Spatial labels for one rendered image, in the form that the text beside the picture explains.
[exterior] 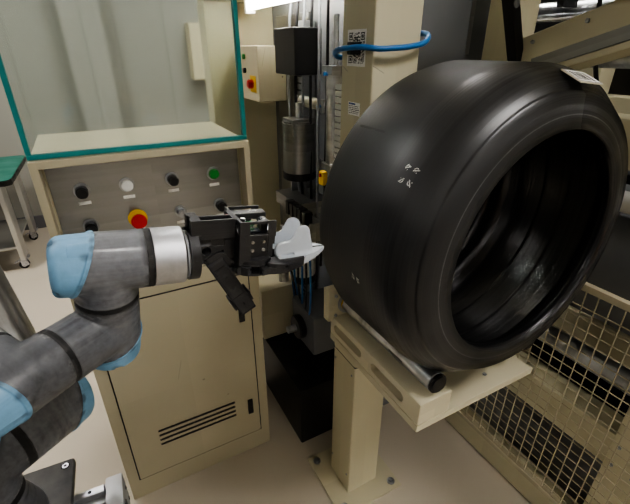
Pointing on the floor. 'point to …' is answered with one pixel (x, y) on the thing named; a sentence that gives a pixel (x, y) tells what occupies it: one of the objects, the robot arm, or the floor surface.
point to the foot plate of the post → (383, 482)
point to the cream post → (365, 396)
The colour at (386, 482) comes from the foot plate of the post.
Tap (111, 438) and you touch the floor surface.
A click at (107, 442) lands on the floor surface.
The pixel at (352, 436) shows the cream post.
